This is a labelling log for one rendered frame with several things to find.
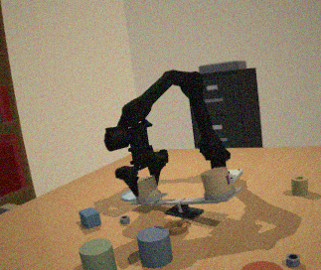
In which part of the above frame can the small blue block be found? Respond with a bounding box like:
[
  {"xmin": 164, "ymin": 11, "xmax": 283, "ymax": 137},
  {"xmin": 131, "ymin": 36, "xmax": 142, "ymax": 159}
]
[{"xmin": 79, "ymin": 206, "xmax": 102, "ymax": 229}]

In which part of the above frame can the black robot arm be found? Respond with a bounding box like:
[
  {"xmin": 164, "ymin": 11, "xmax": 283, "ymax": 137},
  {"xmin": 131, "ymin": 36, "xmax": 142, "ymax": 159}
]
[{"xmin": 103, "ymin": 70, "xmax": 231, "ymax": 170}]

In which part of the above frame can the tan cup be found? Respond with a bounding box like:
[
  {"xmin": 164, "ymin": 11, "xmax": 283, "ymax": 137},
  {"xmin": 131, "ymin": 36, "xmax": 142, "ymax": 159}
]
[
  {"xmin": 201, "ymin": 167, "xmax": 233, "ymax": 196},
  {"xmin": 137, "ymin": 176, "xmax": 159, "ymax": 199}
]

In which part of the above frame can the red round dish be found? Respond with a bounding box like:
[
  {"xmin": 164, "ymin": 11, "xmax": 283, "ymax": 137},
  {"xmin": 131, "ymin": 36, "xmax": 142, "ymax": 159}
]
[{"xmin": 241, "ymin": 261, "xmax": 283, "ymax": 270}]

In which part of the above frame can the pale grey round disc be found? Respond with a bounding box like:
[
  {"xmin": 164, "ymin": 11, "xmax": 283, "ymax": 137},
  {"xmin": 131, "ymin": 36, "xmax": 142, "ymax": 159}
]
[{"xmin": 120, "ymin": 190, "xmax": 136, "ymax": 202}]

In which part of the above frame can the brown ring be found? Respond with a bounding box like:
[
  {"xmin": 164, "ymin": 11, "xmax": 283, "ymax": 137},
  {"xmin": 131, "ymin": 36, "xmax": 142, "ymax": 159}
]
[{"xmin": 164, "ymin": 219, "xmax": 187, "ymax": 235}]

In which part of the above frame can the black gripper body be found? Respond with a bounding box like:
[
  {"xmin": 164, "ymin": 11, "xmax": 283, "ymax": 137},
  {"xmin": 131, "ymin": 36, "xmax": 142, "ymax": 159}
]
[{"xmin": 114, "ymin": 142, "xmax": 152, "ymax": 181}]

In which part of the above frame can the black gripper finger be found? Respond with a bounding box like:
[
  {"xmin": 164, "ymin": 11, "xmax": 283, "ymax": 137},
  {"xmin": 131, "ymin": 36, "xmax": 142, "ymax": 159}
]
[
  {"xmin": 122, "ymin": 177, "xmax": 139, "ymax": 197},
  {"xmin": 148, "ymin": 164, "xmax": 166, "ymax": 187}
]

